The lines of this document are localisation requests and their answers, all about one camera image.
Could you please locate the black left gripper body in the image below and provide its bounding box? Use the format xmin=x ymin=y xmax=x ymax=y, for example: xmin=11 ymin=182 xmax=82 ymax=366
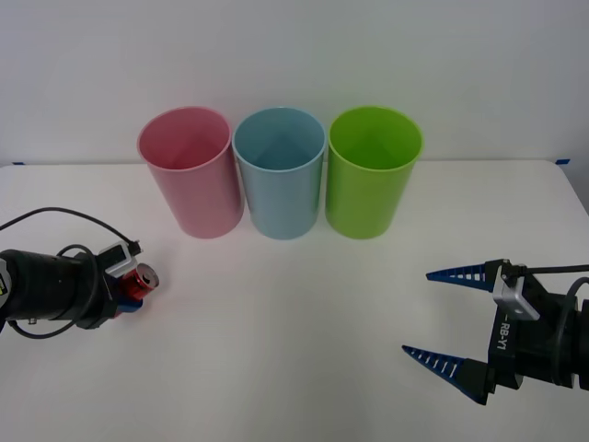
xmin=75 ymin=250 xmax=121 ymax=332

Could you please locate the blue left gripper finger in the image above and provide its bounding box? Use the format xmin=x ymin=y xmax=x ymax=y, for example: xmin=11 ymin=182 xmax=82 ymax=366
xmin=113 ymin=297 xmax=145 ymax=320

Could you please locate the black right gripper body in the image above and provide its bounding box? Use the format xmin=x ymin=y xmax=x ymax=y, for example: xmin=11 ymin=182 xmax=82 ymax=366
xmin=486 ymin=301 xmax=526 ymax=393

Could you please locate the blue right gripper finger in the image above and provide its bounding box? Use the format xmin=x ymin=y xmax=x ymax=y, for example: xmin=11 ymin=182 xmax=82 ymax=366
xmin=425 ymin=259 xmax=510 ymax=297
xmin=401 ymin=344 xmax=499 ymax=407

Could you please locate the red drink can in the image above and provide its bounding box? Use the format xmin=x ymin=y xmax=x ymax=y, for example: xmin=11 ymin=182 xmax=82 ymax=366
xmin=118 ymin=262 xmax=161 ymax=303

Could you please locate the green plastic bin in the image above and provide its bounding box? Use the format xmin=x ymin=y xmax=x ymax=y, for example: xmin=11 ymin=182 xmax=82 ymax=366
xmin=324 ymin=105 xmax=424 ymax=240

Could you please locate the pink plastic bin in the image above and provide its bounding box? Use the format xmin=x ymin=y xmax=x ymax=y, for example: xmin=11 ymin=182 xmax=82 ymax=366
xmin=136 ymin=105 xmax=245 ymax=239

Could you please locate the pale blue plastic bin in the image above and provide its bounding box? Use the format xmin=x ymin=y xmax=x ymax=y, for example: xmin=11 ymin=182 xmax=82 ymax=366
xmin=231 ymin=107 xmax=329 ymax=241

